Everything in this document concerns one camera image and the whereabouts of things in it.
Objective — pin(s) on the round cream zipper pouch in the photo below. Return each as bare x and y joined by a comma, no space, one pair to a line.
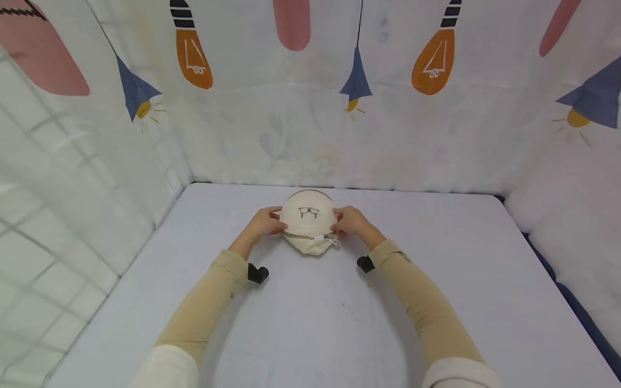
309,222

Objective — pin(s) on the person's left hand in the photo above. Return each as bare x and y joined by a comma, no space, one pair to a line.
262,222

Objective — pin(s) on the person's left thumb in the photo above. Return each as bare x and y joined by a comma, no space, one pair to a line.
281,226

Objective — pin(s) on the person's right fingers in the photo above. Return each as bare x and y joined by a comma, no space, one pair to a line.
342,210

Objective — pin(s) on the person's left fingers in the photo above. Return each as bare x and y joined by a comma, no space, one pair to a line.
274,210

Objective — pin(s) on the person's right hand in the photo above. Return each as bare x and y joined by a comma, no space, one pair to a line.
353,222

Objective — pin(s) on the person's right forearm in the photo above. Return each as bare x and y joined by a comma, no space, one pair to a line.
427,307

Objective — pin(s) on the person's right thumb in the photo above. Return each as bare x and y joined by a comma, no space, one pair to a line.
337,228

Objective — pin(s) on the black wrist band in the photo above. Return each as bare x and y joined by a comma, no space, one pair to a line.
366,264
257,274

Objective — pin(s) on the person's left forearm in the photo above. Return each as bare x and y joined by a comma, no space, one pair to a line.
204,307

